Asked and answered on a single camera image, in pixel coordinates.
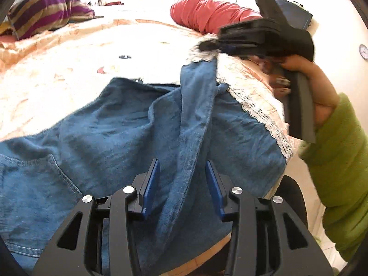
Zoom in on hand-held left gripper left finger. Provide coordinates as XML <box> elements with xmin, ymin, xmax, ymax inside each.
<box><xmin>32</xmin><ymin>158</ymin><xmax>160</xmax><ymax>276</ymax></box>

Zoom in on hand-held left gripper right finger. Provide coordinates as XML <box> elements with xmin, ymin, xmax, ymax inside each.
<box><xmin>205</xmin><ymin>160</ymin><xmax>334</xmax><ymax>276</ymax></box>

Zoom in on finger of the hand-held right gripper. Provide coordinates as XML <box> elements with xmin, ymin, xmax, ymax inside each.
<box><xmin>198</xmin><ymin>39</ymin><xmax>240</xmax><ymax>57</ymax></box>

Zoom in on blue denim pants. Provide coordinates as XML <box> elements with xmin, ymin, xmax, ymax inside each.
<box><xmin>0</xmin><ymin>58</ymin><xmax>288</xmax><ymax>276</ymax></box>

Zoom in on person's right hand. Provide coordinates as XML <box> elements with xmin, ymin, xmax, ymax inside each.
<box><xmin>260</xmin><ymin>55</ymin><xmax>341</xmax><ymax>128</ymax></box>

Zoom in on black flat screen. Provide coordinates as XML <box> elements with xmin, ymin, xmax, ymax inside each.
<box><xmin>272</xmin><ymin>0</ymin><xmax>313</xmax><ymax>31</ymax></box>

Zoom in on orange white printed blanket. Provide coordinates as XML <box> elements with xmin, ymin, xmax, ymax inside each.
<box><xmin>0</xmin><ymin>17</ymin><xmax>301</xmax><ymax>273</ymax></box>

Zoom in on purple striped blanket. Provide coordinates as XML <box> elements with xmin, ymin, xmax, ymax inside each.
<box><xmin>8</xmin><ymin>0</ymin><xmax>96</xmax><ymax>41</ymax></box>

